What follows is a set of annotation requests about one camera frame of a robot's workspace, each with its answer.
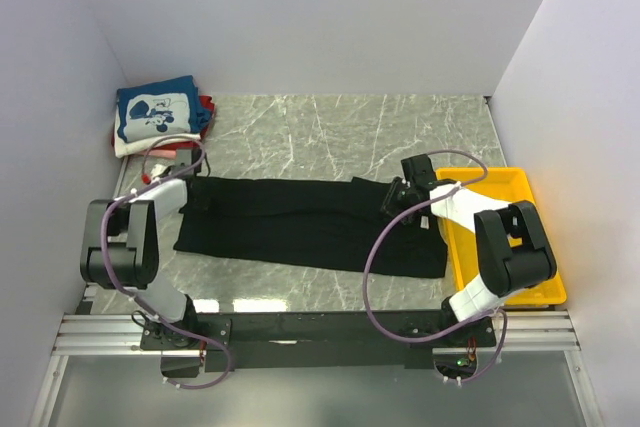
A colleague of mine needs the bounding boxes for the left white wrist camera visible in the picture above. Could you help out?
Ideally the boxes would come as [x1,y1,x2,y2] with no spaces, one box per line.
[141,164,171,185]

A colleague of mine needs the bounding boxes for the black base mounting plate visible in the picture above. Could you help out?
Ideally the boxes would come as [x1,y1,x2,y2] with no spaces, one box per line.
[140,310,497,378]

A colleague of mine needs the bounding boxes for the black t shirt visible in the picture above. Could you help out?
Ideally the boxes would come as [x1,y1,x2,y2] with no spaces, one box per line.
[172,175,450,279]

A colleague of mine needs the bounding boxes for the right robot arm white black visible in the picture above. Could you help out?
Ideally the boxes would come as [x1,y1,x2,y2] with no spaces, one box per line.
[362,149,557,346]

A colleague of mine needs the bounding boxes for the pink folded t shirt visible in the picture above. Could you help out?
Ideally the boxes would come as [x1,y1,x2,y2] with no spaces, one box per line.
[148,149,177,159]

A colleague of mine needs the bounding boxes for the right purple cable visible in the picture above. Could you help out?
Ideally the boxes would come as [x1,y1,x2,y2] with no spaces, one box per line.
[362,147,510,383]

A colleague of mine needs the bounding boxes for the yellow plastic tray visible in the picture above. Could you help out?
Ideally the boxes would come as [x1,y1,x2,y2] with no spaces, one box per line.
[435,167,567,308]

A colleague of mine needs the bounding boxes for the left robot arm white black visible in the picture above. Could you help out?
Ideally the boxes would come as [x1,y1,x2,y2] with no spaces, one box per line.
[79,147,209,349]

